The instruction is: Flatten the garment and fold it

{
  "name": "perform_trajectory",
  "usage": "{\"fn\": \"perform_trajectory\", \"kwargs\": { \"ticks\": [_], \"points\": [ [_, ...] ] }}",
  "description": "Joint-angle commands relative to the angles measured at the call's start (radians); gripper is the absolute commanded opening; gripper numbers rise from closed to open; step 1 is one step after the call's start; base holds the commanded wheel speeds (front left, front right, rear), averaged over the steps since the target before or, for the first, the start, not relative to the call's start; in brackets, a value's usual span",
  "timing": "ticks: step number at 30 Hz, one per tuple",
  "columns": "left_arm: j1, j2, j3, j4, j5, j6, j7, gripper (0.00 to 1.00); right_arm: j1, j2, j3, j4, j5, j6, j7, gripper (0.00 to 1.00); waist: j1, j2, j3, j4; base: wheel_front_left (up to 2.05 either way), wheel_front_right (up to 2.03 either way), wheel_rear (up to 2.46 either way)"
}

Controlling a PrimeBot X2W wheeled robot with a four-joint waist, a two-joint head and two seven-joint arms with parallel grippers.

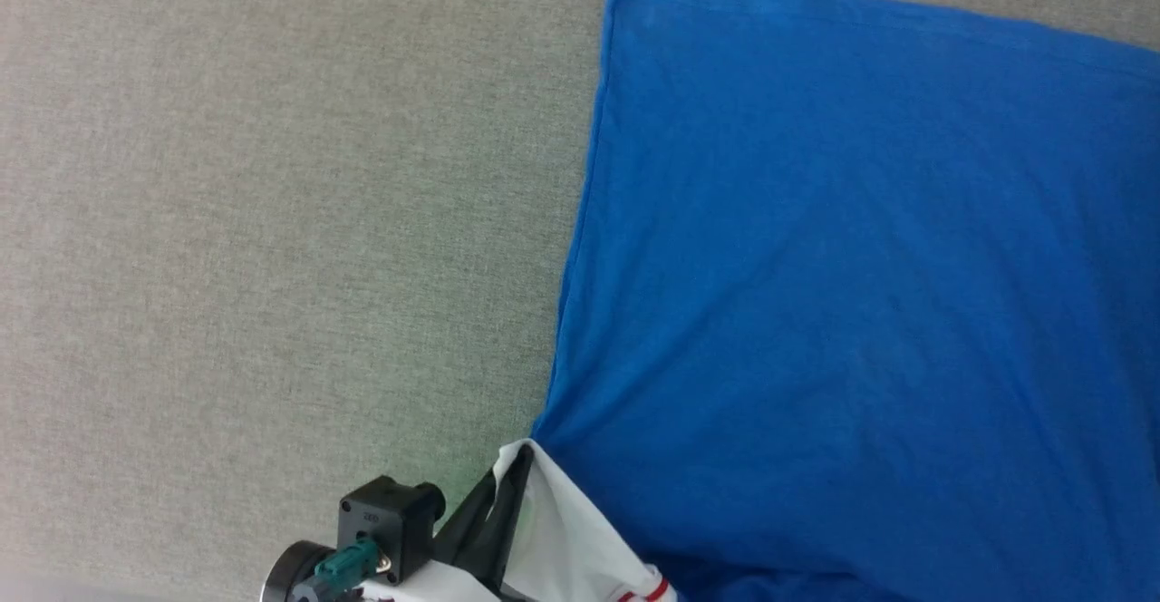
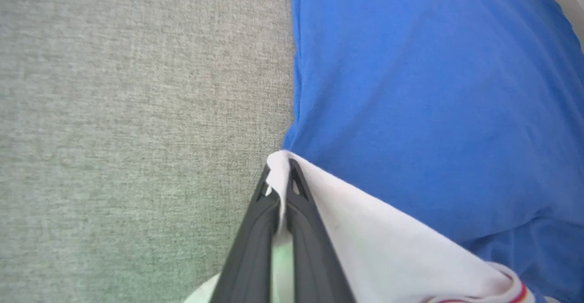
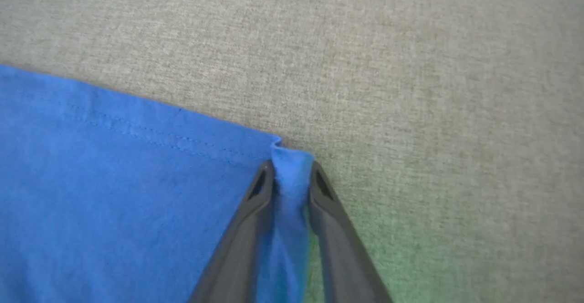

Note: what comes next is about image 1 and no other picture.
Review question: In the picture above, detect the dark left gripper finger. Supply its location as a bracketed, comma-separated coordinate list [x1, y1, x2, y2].
[475, 444, 537, 599]
[432, 472, 498, 578]

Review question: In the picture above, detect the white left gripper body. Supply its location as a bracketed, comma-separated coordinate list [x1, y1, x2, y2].
[361, 559, 501, 602]

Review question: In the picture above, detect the blue white jersey shirt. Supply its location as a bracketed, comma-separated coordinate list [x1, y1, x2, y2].
[492, 0, 1160, 602]

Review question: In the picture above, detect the grey fabric sofa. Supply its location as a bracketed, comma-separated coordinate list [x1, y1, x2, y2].
[0, 0, 1160, 602]

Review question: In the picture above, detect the left teal plug black cable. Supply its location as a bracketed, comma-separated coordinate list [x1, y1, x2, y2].
[290, 538, 382, 602]

